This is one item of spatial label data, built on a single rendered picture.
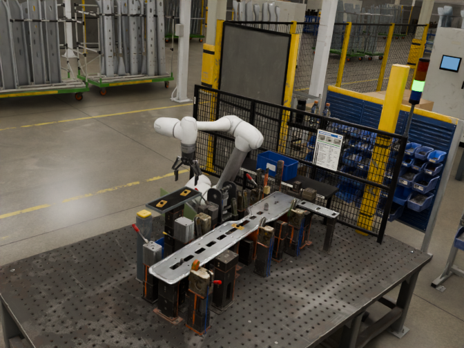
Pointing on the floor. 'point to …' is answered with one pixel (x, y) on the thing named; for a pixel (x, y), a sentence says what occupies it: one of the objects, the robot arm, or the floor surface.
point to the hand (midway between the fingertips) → (186, 181)
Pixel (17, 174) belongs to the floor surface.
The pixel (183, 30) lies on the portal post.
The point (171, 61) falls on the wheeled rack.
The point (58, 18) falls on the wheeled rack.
